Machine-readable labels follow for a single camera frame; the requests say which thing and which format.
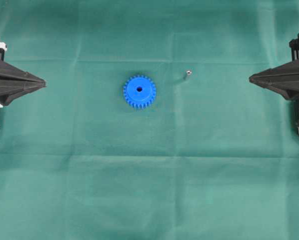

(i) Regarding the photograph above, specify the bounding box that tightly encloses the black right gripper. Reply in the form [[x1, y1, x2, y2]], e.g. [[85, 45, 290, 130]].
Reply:
[[249, 34, 299, 135]]

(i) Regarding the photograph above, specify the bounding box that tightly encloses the small grey metal shaft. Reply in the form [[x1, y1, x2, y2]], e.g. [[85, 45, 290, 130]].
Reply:
[[183, 70, 192, 81]]

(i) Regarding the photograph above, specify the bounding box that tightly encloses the blue plastic gear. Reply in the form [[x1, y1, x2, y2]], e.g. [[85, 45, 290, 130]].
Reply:
[[123, 75, 157, 109]]

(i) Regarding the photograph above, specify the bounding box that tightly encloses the green table cloth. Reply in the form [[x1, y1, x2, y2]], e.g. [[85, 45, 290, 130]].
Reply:
[[0, 0, 299, 240]]

